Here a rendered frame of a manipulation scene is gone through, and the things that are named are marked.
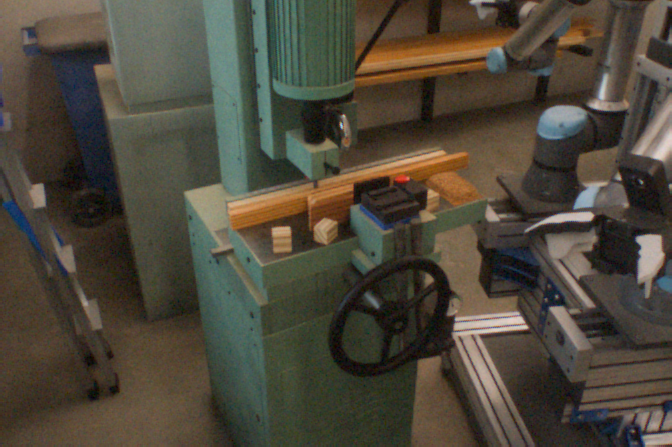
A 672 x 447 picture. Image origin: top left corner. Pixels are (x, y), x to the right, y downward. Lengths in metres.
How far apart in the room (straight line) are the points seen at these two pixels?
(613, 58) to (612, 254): 0.94
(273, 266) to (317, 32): 0.48
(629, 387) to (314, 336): 0.69
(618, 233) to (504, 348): 1.37
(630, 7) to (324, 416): 1.26
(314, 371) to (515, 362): 0.81
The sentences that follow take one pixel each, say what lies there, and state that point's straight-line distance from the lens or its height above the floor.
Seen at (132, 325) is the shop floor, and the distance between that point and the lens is 2.60.
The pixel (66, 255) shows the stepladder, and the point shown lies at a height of 0.51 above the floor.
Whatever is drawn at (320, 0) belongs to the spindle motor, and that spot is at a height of 1.40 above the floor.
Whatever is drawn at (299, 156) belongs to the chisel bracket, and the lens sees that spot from 1.39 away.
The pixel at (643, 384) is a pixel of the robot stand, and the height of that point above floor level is 0.65.
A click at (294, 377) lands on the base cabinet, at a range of 1.50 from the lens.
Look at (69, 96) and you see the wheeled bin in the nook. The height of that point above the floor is 0.69.
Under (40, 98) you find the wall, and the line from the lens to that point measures 3.65.
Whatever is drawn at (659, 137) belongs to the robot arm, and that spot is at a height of 1.24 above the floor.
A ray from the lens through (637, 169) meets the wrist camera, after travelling 0.80.
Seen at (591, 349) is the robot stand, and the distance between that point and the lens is 1.35.
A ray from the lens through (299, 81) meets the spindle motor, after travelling 1.24.
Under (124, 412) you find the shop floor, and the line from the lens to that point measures 2.28.
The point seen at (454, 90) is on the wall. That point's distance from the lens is 4.47.
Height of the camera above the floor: 1.63
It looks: 29 degrees down
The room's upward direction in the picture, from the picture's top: straight up
